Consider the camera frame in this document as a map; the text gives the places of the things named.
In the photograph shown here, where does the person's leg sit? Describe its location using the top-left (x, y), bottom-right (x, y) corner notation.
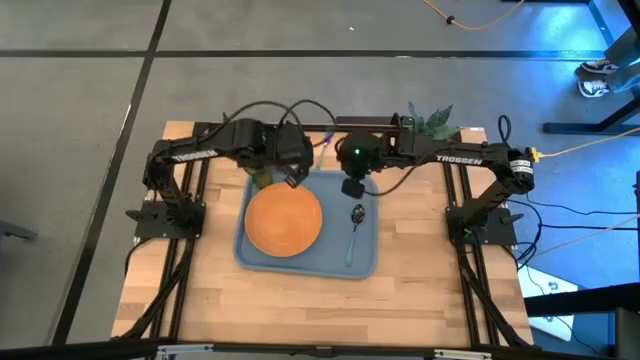
top-left (607, 64), bottom-right (640, 96)
top-left (603, 27), bottom-right (640, 69)

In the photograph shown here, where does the black bar with knob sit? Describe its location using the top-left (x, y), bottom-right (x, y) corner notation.
top-left (334, 113), bottom-right (406, 127)

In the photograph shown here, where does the blue plastic tray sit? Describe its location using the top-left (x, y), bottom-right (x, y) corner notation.
top-left (233, 169), bottom-right (380, 280)

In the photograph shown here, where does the yellow cable with plug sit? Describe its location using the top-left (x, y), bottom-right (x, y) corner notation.
top-left (527, 127), bottom-right (640, 164)

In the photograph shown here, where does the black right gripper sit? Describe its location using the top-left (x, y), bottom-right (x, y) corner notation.
top-left (337, 130), bottom-right (380, 200)

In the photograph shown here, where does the silver corner bracket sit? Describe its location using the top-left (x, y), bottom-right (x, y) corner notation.
top-left (156, 343), bottom-right (215, 359)
top-left (433, 348), bottom-right (494, 360)

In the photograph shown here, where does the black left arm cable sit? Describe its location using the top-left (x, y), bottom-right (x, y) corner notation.
top-left (219, 99), bottom-right (337, 149)

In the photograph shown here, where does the grey metal bracket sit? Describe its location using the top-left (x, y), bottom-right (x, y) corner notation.
top-left (0, 219), bottom-right (39, 242)

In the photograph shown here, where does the black aluminium table frame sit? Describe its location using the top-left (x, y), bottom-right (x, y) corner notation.
top-left (0, 119), bottom-right (640, 360)

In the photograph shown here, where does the white printed sheet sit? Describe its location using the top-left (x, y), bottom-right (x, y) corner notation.
top-left (517, 264), bottom-right (581, 342)

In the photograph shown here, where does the green ribbed glass cup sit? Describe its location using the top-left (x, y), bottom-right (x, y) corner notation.
top-left (248, 168), bottom-right (275, 190)

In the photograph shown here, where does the person's shoe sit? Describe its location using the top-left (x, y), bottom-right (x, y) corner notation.
top-left (579, 59), bottom-right (621, 77)
top-left (577, 79), bottom-right (612, 99)

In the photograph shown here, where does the black floor cable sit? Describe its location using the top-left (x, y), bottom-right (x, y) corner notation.
top-left (514, 222), bottom-right (640, 266)

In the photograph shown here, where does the orange round plate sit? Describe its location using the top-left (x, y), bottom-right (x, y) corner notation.
top-left (243, 182), bottom-right (324, 259)

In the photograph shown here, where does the green plant in white pot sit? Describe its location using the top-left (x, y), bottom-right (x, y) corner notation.
top-left (407, 101), bottom-right (461, 144)

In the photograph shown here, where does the tan cord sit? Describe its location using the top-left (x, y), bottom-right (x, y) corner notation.
top-left (529, 213), bottom-right (640, 259)

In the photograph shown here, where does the teal handled dark spoon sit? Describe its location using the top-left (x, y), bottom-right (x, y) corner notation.
top-left (343, 203), bottom-right (367, 268)

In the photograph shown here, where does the black beam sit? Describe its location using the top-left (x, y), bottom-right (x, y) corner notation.
top-left (524, 282), bottom-right (640, 317)

